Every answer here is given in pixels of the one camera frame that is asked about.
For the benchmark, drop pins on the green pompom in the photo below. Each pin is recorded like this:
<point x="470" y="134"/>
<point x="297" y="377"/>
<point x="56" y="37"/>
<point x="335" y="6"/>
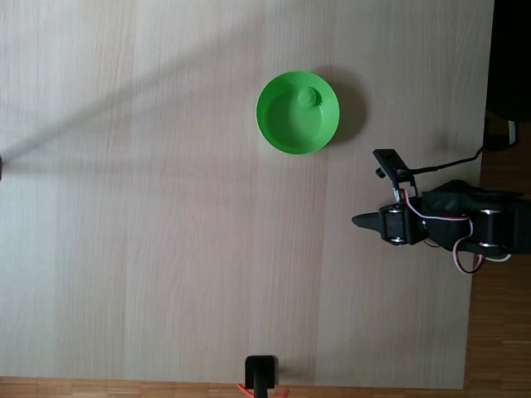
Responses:
<point x="308" y="96"/>

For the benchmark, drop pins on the green plastic bowl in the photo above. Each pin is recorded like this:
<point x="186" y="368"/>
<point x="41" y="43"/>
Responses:
<point x="290" y="124"/>

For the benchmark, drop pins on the white strip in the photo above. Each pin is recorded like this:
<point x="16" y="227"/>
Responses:
<point x="512" y="132"/>

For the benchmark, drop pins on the black table clamp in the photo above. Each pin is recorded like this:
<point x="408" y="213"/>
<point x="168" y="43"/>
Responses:
<point x="261" y="371"/>

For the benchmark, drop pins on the black furniture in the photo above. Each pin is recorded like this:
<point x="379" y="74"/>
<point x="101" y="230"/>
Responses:
<point x="510" y="54"/>

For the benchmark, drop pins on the black gripper camera mount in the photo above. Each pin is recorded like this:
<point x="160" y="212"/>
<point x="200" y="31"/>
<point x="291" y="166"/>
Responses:
<point x="390" y="161"/>

